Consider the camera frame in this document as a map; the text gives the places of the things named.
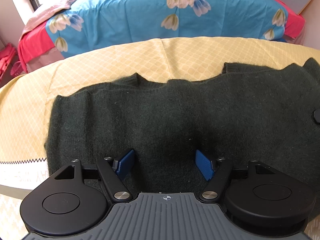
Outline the dark green knit sweater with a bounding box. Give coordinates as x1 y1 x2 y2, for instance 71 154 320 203
45 59 319 194

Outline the yellow and pink patterned quilt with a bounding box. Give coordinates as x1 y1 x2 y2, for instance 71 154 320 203
1 37 319 239

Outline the red blanket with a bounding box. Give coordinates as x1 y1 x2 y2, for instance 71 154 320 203
17 0 307 73

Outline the red bags pile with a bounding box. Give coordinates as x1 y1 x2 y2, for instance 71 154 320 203
0 43 27 81

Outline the pink floral pillow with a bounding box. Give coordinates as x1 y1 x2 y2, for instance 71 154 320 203
21 0 76 38

